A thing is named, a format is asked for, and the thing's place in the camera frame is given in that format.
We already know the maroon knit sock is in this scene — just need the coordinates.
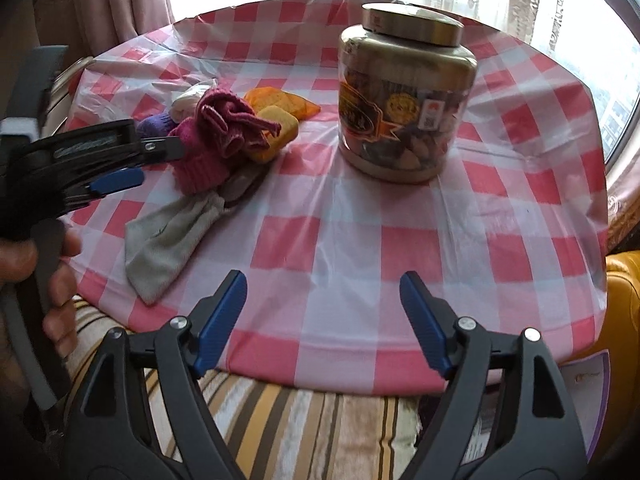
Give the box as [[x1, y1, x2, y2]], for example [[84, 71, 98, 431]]
[[169, 89, 282, 195]]

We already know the striped towel cushion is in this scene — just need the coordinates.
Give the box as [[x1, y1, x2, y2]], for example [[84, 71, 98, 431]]
[[64, 296, 501, 480]]

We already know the yellow leather seat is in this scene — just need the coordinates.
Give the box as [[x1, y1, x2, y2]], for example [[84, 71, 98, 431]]
[[568, 250, 639, 466]]

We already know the orange yellow sponge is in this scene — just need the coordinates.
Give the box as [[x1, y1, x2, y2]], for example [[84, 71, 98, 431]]
[[246, 104, 301, 165]]

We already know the person's left hand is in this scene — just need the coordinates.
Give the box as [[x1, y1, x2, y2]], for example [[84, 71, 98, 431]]
[[0, 226, 84, 361]]

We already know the pink curtain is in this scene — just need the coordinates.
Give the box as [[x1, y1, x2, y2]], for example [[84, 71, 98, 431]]
[[32, 0, 174, 62]]

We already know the white cabinet with handle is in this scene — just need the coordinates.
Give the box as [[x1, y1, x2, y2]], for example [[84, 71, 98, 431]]
[[41, 56, 94, 136]]

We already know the white cloth ball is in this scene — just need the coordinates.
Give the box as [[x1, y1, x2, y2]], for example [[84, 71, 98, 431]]
[[168, 79, 218, 124]]

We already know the orange mesh bag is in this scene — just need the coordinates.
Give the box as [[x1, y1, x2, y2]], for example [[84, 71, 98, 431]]
[[244, 87, 321, 120]]

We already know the purple knit item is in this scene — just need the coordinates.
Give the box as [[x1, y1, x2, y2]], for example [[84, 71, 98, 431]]
[[136, 112, 178, 139]]

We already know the purple white cardboard box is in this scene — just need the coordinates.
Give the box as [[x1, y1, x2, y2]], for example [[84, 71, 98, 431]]
[[560, 350, 611, 460]]

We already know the gold lidded snack jar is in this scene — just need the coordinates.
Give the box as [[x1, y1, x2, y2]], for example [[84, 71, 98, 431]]
[[338, 3, 477, 184]]

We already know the grey sock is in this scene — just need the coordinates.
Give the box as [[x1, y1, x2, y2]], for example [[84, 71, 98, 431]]
[[125, 191, 226, 306]]

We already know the red white checkered tablecloth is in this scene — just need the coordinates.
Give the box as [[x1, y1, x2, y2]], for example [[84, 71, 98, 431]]
[[70, 0, 608, 394]]

